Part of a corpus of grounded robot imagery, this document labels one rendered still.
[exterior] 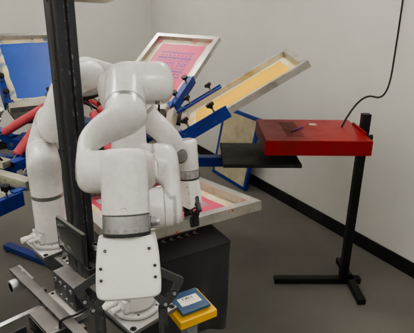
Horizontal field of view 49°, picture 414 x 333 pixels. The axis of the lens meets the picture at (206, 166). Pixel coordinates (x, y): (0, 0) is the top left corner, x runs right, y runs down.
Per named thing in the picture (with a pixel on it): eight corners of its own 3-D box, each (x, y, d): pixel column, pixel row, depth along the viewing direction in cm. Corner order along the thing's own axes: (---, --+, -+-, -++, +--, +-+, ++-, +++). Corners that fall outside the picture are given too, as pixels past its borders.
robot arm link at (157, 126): (124, 115, 141) (156, 167, 151) (144, 119, 131) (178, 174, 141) (144, 100, 145) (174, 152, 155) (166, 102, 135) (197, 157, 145)
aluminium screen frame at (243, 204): (261, 209, 172) (261, 200, 171) (115, 250, 143) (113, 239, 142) (170, 171, 238) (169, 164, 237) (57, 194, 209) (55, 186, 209)
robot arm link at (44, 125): (60, 51, 119) (55, 43, 135) (22, 180, 127) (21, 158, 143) (112, 69, 126) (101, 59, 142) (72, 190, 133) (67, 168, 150)
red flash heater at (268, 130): (346, 135, 302) (348, 117, 297) (370, 158, 259) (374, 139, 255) (255, 134, 300) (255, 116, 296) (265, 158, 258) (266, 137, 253)
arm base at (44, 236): (34, 258, 133) (27, 211, 128) (15, 242, 142) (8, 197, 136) (80, 240, 144) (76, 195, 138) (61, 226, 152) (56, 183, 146)
